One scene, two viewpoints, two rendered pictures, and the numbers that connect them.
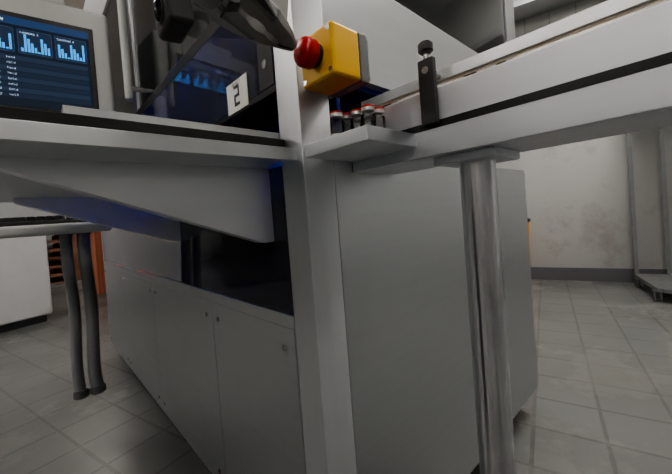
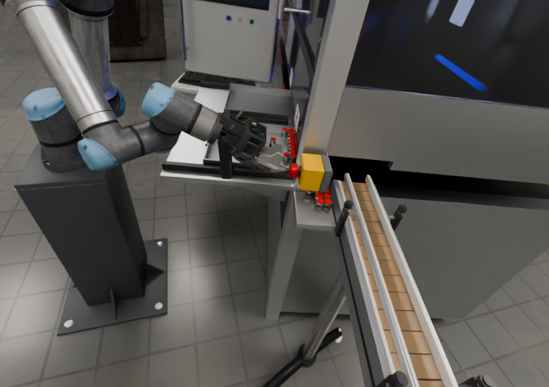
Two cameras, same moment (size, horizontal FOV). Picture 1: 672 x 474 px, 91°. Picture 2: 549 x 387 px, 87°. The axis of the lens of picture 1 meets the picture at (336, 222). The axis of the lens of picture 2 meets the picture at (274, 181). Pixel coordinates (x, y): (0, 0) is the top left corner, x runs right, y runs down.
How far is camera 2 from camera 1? 75 cm
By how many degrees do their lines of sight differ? 51
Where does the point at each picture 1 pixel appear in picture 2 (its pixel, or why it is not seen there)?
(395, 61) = (403, 142)
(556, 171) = not seen: outside the picture
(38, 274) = not seen: hidden behind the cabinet
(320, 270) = (289, 232)
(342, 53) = (307, 182)
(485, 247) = (339, 285)
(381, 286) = (327, 244)
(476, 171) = not seen: hidden behind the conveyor
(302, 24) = (313, 135)
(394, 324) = (329, 258)
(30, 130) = (190, 180)
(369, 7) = (389, 110)
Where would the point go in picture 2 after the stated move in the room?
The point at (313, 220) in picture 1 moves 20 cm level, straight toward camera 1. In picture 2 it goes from (291, 215) to (251, 253)
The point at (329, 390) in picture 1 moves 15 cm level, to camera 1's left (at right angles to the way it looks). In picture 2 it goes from (281, 264) to (254, 241)
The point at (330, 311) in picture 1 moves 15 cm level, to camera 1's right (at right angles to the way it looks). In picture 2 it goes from (290, 244) to (323, 271)
